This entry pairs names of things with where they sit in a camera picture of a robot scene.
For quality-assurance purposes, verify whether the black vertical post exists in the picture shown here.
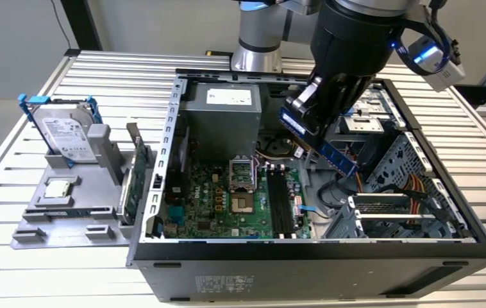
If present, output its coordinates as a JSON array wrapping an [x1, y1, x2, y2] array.
[[60, 0, 104, 52]]

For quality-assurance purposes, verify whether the grey power supply unit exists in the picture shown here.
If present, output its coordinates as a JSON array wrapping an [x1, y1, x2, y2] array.
[[181, 81, 263, 161]]

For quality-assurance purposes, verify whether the black RAM slot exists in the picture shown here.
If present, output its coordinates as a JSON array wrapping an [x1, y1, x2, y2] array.
[[266, 164, 282, 240], [275, 164, 293, 240], [271, 164, 287, 240]]

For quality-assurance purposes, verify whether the metal disk bay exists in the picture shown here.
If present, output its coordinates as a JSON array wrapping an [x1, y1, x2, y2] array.
[[323, 191, 441, 240]]

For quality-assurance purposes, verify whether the black cooling fan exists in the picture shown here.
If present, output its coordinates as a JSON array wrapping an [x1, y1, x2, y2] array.
[[257, 134, 298, 160]]

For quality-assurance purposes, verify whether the CPU socket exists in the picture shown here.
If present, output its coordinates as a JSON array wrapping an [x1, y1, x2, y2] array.
[[230, 191, 257, 214]]

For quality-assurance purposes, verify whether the blue expansion slot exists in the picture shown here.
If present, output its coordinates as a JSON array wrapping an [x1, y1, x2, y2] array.
[[166, 207, 185, 224]]

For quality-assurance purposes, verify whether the hard disk in blue carrier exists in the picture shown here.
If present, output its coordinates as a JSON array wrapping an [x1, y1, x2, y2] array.
[[18, 93, 106, 168]]

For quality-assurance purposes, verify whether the black open PC case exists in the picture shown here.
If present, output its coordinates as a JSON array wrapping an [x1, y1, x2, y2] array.
[[126, 67, 486, 304]]

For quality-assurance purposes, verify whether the metal socket cover frame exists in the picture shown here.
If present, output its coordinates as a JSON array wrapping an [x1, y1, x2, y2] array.
[[229, 157, 257, 193]]

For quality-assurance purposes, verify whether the long thin RAM stick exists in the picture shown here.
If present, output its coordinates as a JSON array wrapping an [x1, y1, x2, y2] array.
[[278, 106, 361, 178], [44, 209, 102, 218]]

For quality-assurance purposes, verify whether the green motherboard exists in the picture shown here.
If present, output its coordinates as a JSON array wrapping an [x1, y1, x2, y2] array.
[[159, 160, 313, 240]]

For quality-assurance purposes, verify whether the grey plastic parts rack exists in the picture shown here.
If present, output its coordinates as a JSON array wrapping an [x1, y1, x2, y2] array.
[[10, 123, 159, 250]]

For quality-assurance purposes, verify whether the black frame bracket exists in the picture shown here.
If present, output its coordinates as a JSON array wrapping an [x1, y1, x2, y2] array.
[[452, 83, 486, 112]]

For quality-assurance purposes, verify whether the orange yellow wire bundle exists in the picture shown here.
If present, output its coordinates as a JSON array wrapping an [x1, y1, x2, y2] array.
[[399, 175, 427, 222]]

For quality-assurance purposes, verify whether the silver CPU chip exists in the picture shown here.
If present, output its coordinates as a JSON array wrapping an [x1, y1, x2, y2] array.
[[42, 180, 75, 198]]

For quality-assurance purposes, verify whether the green graphics card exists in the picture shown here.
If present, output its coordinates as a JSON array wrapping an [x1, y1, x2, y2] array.
[[116, 122, 154, 225]]

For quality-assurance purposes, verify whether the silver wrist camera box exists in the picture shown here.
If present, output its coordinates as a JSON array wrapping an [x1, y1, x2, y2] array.
[[409, 34, 468, 93]]

